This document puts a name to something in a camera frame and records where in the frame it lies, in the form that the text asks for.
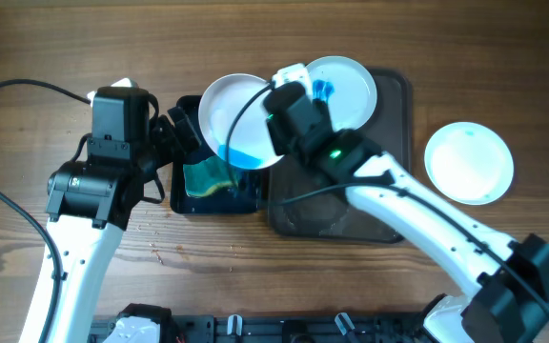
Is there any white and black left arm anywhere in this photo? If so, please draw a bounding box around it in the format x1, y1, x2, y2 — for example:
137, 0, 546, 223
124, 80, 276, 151
20, 78, 200, 342

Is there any green and yellow sponge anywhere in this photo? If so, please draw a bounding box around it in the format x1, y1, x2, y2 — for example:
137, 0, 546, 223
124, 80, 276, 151
183, 156, 234, 198

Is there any white plate with blue streaks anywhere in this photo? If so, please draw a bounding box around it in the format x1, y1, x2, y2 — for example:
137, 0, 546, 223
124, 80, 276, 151
307, 56, 377, 131

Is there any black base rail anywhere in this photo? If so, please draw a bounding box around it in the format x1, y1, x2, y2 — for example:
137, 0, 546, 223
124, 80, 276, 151
87, 304, 432, 343

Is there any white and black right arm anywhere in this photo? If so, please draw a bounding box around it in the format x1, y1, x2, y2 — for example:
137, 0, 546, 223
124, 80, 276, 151
263, 82, 549, 342

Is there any white plate with blue water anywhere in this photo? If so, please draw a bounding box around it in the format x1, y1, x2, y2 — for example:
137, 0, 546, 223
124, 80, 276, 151
198, 73, 281, 170

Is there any black water tray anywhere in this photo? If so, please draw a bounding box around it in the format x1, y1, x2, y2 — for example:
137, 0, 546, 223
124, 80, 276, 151
170, 95, 269, 214

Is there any brown serving tray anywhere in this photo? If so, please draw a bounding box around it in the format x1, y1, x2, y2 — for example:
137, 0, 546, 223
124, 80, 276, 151
267, 66, 413, 245

